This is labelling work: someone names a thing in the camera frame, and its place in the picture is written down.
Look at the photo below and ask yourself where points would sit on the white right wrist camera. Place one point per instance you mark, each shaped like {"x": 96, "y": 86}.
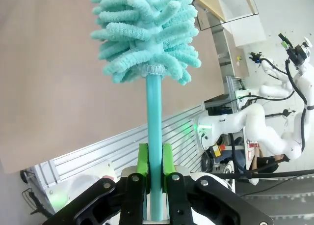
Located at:
{"x": 306, "y": 42}

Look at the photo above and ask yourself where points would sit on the white side table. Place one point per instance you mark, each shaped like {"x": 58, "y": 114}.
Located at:
{"x": 245, "y": 31}

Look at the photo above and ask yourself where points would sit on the teal microfibre duster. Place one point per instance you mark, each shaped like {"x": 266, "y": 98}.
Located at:
{"x": 154, "y": 112}

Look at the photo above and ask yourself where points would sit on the black frame wooden shelf rack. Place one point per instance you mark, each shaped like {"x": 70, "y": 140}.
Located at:
{"x": 211, "y": 6}

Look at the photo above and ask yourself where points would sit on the aluminium extrusion table frame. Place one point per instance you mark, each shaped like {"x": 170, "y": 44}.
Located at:
{"x": 110, "y": 151}

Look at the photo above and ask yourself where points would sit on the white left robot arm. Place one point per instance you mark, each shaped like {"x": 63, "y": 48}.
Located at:
{"x": 81, "y": 183}

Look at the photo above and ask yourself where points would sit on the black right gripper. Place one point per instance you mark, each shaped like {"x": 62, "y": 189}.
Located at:
{"x": 297, "y": 55}

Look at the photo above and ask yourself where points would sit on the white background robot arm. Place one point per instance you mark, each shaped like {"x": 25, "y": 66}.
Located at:
{"x": 272, "y": 91}

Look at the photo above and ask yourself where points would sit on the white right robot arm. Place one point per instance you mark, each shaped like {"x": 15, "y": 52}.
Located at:
{"x": 257, "y": 121}

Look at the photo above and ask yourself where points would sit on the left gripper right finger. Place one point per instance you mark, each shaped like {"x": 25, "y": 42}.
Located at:
{"x": 179, "y": 185}

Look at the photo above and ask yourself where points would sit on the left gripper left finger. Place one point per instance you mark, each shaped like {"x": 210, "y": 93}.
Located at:
{"x": 132, "y": 185}

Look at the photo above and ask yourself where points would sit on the yellow emergency stop box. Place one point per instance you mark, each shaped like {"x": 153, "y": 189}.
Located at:
{"x": 217, "y": 150}

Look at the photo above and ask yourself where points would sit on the black metal bar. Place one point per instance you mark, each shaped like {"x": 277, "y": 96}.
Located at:
{"x": 269, "y": 176}

